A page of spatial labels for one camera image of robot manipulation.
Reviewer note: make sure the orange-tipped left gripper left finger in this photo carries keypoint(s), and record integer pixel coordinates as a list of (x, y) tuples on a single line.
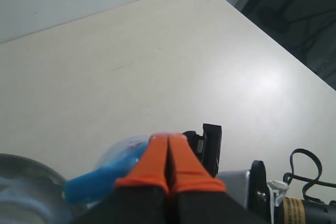
[(140, 197)]

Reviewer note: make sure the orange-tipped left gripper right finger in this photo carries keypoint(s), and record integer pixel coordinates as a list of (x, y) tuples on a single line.
[(196, 196)]

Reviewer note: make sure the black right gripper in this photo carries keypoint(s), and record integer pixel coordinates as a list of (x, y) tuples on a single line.
[(206, 147)]

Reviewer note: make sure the blue pump soap bottle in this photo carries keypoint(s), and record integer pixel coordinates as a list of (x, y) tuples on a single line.
[(116, 163)]

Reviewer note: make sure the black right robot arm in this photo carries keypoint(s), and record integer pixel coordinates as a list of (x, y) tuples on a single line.
[(284, 201)]

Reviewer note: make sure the pale blue soap swirls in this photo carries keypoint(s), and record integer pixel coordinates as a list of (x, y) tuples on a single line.
[(25, 200)]

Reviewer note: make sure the round stainless steel plate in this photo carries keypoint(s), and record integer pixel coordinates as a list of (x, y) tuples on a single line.
[(13, 166)]

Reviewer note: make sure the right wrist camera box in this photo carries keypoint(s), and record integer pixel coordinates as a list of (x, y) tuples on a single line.
[(251, 189)]

